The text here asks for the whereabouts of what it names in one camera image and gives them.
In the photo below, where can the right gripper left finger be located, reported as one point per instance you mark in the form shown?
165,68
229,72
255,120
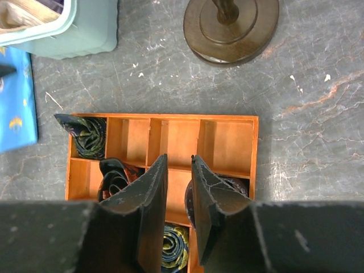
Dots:
138,222

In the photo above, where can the green patterned rolled tie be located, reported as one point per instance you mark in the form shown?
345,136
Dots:
88,133

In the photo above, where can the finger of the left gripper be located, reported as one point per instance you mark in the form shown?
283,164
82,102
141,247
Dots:
6,70

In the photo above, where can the purple bucket hat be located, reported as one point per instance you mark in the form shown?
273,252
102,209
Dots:
55,5

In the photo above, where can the teal plastic basket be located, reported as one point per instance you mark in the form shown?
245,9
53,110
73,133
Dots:
83,28

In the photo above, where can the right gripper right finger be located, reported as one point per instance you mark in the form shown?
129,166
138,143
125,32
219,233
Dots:
218,211

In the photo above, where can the yellow blue rolled tie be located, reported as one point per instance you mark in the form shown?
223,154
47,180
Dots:
175,251

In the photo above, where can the wooden compartment tray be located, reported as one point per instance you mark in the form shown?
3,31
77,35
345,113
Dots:
227,143

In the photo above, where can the cream mannequin head stand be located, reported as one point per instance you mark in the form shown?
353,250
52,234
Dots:
230,32

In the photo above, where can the blue printed cloth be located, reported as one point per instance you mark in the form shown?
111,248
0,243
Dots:
18,110

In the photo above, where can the beige bucket hat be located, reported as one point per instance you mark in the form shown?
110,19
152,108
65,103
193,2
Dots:
20,15

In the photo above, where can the dark brown rolled tie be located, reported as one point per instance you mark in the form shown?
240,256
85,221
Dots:
239,184

